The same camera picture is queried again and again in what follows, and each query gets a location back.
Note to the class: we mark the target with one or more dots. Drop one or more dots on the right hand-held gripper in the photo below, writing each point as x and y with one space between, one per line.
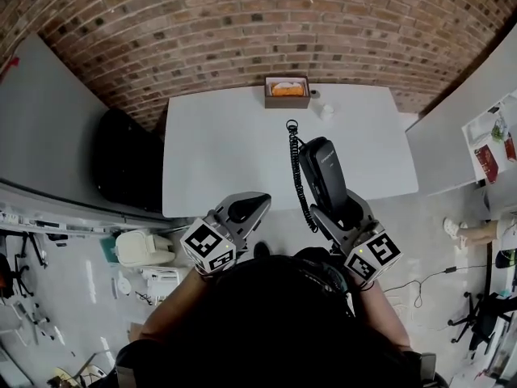
371 257

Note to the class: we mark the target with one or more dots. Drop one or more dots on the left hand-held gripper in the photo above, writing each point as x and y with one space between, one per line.
210 245

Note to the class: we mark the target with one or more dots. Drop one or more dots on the person's left forearm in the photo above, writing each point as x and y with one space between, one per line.
173 305

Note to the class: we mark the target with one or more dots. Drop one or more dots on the person's right forearm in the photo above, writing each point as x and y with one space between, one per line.
383 317

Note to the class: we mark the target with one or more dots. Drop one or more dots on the black swivel office chair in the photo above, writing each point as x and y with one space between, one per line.
484 317
18 277

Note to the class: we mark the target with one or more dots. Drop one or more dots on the person's black shoe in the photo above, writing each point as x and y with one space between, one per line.
261 251

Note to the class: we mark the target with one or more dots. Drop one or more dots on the white boxy device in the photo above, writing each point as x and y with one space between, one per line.
161 275

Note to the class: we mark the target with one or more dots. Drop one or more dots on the small white plastic cup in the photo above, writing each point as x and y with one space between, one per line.
327 112

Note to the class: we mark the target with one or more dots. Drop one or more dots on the white plastic bin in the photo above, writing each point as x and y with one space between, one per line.
137 249

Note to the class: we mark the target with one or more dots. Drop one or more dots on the brown tissue box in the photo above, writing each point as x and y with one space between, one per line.
287 102

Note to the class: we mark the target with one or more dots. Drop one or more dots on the black power adapter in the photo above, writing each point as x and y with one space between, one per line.
449 270

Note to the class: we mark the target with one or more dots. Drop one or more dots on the person's dark shirt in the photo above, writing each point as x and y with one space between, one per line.
262 338

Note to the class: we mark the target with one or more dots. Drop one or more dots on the orange tissue pack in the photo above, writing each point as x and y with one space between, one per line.
287 89

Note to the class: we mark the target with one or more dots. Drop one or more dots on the white round object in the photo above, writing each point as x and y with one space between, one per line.
123 283

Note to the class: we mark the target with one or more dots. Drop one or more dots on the teal box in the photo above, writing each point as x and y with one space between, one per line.
108 251

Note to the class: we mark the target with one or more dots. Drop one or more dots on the large red book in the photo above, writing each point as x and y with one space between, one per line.
488 163

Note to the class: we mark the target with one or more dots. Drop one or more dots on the white shelf unit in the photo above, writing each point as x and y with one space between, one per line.
480 132

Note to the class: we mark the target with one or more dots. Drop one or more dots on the cardboard piece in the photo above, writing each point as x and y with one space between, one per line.
136 331

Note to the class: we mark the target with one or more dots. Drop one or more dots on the blue and black bag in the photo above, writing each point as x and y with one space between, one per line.
507 259

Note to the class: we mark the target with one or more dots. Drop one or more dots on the green plant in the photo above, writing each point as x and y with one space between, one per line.
498 129

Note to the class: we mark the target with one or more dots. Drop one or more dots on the small red book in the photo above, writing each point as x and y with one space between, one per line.
510 148

